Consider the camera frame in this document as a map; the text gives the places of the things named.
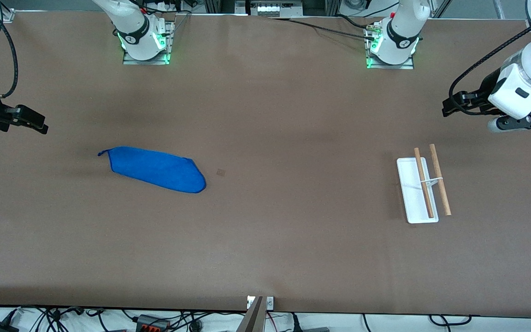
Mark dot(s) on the grey camera pole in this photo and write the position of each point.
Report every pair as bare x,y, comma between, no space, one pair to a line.
252,320

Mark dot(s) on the grey flat box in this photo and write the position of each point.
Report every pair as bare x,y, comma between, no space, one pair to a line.
316,329

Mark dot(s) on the white rack with wooden rods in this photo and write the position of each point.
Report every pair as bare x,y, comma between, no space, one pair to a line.
413,203

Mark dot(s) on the small metal edge bracket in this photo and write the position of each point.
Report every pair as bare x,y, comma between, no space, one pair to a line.
270,303

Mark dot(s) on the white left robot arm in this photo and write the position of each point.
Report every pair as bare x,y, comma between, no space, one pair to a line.
523,87

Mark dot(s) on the metal table corner bracket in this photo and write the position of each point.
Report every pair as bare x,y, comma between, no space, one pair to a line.
8,16

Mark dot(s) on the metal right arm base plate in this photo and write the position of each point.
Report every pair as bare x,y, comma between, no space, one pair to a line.
155,62

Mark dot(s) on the blue microfibre towel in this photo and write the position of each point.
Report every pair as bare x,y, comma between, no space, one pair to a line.
155,168

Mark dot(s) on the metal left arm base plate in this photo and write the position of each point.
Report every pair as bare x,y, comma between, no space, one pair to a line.
404,67

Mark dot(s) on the red and black connector block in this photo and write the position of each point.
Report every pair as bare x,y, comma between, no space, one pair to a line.
152,325

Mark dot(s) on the white socket box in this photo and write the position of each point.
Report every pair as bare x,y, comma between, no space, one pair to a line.
274,9

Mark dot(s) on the black power adapter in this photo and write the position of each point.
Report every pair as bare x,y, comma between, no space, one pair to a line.
0,328

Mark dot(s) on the black plug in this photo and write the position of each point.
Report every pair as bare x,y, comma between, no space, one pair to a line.
295,323

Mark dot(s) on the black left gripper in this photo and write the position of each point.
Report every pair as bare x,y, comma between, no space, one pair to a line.
485,88

